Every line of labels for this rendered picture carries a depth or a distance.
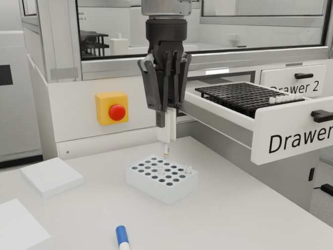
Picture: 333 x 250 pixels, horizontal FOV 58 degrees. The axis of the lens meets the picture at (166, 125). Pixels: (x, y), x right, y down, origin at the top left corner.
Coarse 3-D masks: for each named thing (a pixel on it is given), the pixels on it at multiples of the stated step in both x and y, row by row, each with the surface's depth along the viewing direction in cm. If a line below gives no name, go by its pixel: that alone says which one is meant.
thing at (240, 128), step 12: (216, 84) 91; (252, 84) 92; (192, 96) 78; (204, 96) 90; (192, 108) 79; (204, 108) 74; (216, 108) 70; (204, 120) 74; (216, 120) 70; (228, 120) 66; (240, 120) 62; (252, 120) 60; (228, 132) 66; (240, 132) 63; (252, 132) 59
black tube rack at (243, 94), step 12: (228, 84) 89; (240, 84) 88; (216, 96) 75; (228, 96) 75; (240, 96) 75; (252, 96) 76; (264, 96) 76; (276, 96) 75; (228, 108) 76; (240, 108) 76
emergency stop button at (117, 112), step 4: (116, 104) 70; (112, 108) 69; (116, 108) 70; (120, 108) 70; (124, 108) 71; (112, 112) 69; (116, 112) 70; (120, 112) 70; (124, 112) 71; (112, 116) 70; (116, 116) 70; (120, 116) 70; (124, 116) 72; (116, 120) 71
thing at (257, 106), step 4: (296, 100) 72; (300, 100) 72; (304, 100) 73; (256, 104) 68; (260, 104) 69; (264, 104) 69; (268, 104) 69; (272, 104) 68; (276, 104) 69; (280, 104) 70; (244, 108) 66; (248, 108) 65; (252, 108) 66; (256, 108) 66
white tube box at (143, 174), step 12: (156, 156) 67; (132, 168) 62; (144, 168) 61; (156, 168) 61; (168, 168) 61; (180, 168) 62; (132, 180) 61; (144, 180) 58; (156, 180) 57; (168, 180) 57; (180, 180) 57; (192, 180) 59; (156, 192) 57; (168, 192) 54; (180, 192) 57; (168, 204) 55
